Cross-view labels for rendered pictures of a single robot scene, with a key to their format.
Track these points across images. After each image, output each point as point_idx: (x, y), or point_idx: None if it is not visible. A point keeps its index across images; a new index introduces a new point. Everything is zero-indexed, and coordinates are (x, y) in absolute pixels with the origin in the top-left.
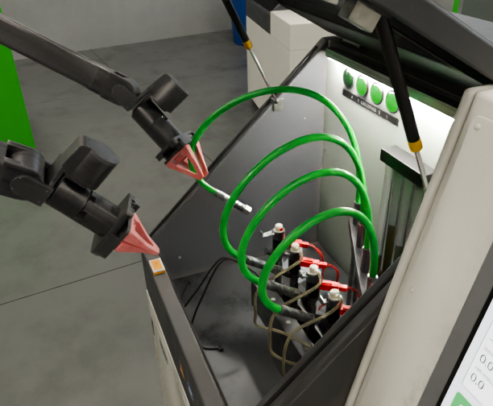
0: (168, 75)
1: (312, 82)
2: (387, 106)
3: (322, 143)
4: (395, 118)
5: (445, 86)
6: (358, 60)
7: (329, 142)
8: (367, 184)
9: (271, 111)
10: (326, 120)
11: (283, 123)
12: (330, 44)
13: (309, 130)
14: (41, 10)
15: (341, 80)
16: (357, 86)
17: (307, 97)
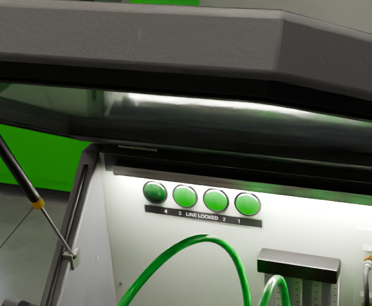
0: (25, 300)
1: (95, 210)
2: (243, 210)
3: (113, 277)
4: (256, 219)
5: (321, 172)
6: (181, 170)
7: (127, 272)
8: (219, 301)
9: (70, 271)
10: (115, 248)
11: (82, 278)
12: (106, 157)
13: (101, 270)
14: None
15: (138, 196)
16: (179, 198)
17: (94, 232)
